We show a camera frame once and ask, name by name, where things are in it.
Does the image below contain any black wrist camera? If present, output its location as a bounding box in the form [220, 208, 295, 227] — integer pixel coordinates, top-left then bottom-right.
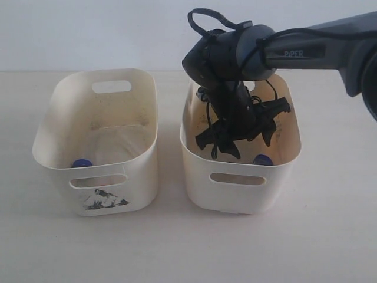
[196, 87, 211, 103]

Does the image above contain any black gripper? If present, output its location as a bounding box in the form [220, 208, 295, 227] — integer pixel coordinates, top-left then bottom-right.
[195, 81, 291, 159]

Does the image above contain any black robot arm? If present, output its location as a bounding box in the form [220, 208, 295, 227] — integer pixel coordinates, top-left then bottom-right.
[182, 8, 376, 159]

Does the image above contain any orange-capped tube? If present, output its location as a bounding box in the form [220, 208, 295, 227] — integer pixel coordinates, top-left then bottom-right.
[85, 129, 142, 165]

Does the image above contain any white plastic bin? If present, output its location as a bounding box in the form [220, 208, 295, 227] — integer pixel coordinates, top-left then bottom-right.
[180, 74, 302, 215]
[32, 68, 158, 216]

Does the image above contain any blue-capped tube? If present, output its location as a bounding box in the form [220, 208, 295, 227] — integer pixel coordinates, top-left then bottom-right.
[253, 154, 273, 166]
[71, 159, 93, 168]

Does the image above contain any black cable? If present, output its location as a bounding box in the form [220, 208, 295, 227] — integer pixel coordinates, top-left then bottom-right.
[186, 8, 280, 160]

